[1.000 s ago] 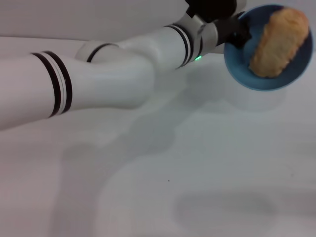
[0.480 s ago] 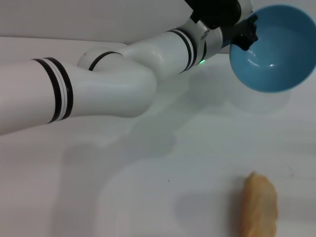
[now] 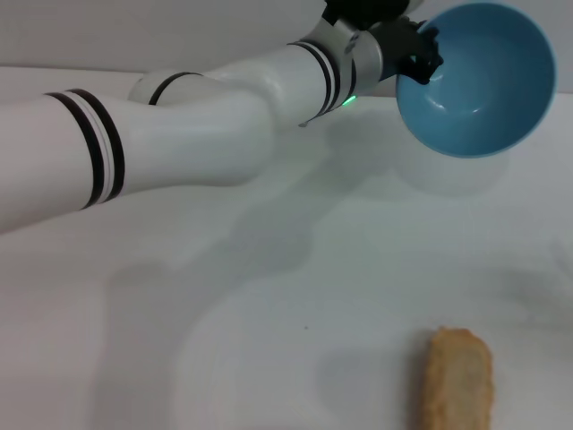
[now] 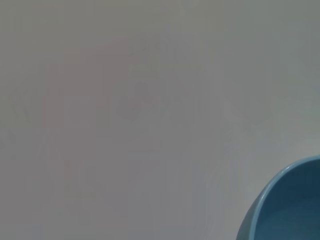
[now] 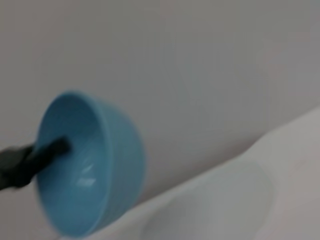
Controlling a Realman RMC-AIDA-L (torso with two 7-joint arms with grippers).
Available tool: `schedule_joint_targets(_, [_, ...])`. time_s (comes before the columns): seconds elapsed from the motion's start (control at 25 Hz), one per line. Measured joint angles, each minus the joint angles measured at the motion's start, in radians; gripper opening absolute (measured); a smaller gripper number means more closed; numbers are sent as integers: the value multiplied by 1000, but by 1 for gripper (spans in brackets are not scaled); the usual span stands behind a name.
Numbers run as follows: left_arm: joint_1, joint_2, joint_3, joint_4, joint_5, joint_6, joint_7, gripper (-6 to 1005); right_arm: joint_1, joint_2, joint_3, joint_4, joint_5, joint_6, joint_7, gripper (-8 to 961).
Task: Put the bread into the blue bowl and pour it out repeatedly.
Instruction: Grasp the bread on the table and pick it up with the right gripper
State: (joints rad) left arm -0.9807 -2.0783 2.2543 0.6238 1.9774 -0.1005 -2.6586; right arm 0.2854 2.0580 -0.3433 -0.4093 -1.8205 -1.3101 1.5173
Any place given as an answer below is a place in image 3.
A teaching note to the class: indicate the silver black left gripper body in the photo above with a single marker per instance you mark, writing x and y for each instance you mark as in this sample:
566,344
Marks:
376,54

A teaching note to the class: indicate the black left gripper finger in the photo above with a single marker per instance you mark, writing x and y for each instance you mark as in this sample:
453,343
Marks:
423,62

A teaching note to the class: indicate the blue bowl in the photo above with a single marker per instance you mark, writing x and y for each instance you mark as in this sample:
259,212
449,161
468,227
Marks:
488,107

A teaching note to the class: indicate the orange ridged bread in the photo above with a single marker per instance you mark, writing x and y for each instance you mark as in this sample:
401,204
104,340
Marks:
459,385

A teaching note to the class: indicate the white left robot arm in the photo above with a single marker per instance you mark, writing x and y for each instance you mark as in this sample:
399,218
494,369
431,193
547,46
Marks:
201,134

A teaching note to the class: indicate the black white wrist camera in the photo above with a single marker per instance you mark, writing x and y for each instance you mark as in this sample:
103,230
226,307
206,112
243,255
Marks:
367,9

